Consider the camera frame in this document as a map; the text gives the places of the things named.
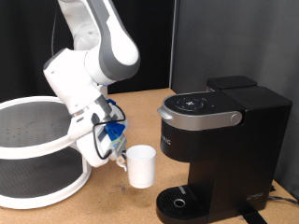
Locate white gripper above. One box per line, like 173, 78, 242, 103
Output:
75, 130, 129, 173

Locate white mug green taped handle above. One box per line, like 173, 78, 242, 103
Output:
123, 144, 157, 189

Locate black Keurig coffee machine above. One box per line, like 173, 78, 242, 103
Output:
155, 75, 293, 224

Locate white two-tier turntable shelf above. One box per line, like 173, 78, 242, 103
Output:
0, 95, 93, 210

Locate black tape strip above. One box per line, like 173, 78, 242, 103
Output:
239, 206, 269, 224

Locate black fabric backdrop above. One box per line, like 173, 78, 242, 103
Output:
0, 0, 176, 102

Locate grey fabric backdrop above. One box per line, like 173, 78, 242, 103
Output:
169, 0, 299, 200

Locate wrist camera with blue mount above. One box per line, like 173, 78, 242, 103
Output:
95, 98, 130, 150

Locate black camera cable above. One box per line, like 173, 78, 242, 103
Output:
93, 102, 127, 161

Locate black power cable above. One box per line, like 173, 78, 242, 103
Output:
267, 195, 299, 206

